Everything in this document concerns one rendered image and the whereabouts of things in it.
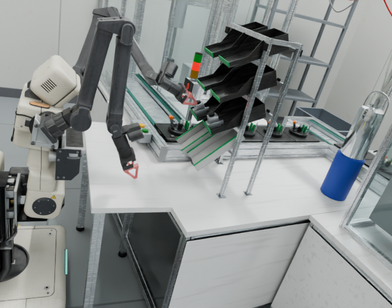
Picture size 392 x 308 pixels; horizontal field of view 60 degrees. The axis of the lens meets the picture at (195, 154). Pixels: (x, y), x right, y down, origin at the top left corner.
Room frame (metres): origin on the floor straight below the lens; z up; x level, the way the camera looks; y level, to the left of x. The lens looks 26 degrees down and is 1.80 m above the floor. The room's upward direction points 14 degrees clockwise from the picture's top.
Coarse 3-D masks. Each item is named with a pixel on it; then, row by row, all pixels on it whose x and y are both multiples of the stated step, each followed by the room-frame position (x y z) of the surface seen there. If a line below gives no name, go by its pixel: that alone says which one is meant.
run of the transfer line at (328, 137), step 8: (288, 120) 2.82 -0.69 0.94; (296, 120) 2.81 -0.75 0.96; (304, 120) 2.93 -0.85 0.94; (312, 120) 2.98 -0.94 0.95; (304, 128) 2.72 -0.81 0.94; (312, 128) 2.85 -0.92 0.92; (320, 128) 2.84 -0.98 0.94; (328, 128) 2.82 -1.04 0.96; (320, 136) 2.69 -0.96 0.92; (328, 136) 2.75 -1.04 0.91; (336, 136) 2.70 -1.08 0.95; (344, 136) 2.71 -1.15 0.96; (328, 144) 2.42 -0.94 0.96; (320, 152) 2.38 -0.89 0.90; (328, 152) 2.40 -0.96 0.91; (336, 152) 2.35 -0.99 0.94; (368, 168) 2.15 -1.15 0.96; (360, 176) 2.14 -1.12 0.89
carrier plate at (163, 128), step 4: (156, 124) 1.96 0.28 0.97; (160, 124) 1.98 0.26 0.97; (164, 124) 1.99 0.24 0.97; (168, 124) 2.01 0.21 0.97; (156, 128) 1.94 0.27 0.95; (160, 128) 1.91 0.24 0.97; (164, 128) 1.92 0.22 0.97; (164, 132) 1.87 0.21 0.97; (168, 132) 1.89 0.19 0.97; (164, 136) 1.82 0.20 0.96; (168, 136) 1.83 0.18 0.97; (176, 136) 1.85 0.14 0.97; (168, 140) 1.78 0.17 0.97; (172, 140) 1.79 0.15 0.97
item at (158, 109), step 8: (160, 96) 2.55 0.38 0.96; (144, 104) 2.39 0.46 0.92; (152, 104) 2.43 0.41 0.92; (160, 104) 2.45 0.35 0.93; (168, 104) 2.41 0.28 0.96; (144, 112) 2.16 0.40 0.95; (152, 112) 2.27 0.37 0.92; (160, 112) 2.31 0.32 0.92; (168, 112) 2.31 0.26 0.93; (176, 112) 2.28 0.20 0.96; (152, 120) 2.06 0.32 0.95; (160, 120) 2.17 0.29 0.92; (168, 120) 2.20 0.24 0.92; (176, 120) 2.18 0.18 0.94; (184, 120) 2.16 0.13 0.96
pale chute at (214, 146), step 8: (232, 128) 1.66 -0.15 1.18; (216, 136) 1.63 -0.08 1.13; (224, 136) 1.63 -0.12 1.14; (232, 136) 1.60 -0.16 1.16; (200, 144) 1.60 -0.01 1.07; (208, 144) 1.62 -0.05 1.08; (216, 144) 1.60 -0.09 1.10; (224, 144) 1.51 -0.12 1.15; (232, 144) 1.53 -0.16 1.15; (192, 152) 1.59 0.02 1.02; (200, 152) 1.60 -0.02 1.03; (208, 152) 1.57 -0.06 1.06; (216, 152) 1.50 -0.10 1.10; (224, 152) 1.52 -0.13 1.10; (192, 160) 1.57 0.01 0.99; (200, 160) 1.47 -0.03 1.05; (208, 160) 1.49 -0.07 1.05; (200, 168) 1.48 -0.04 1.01
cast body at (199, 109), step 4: (196, 100) 1.69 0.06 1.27; (196, 104) 1.66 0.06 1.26; (200, 104) 1.66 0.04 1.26; (196, 108) 1.65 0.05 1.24; (200, 108) 1.66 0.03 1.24; (204, 108) 1.67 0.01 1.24; (208, 108) 1.70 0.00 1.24; (196, 112) 1.65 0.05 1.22; (200, 112) 1.66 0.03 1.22; (204, 112) 1.67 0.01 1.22; (196, 116) 1.66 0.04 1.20
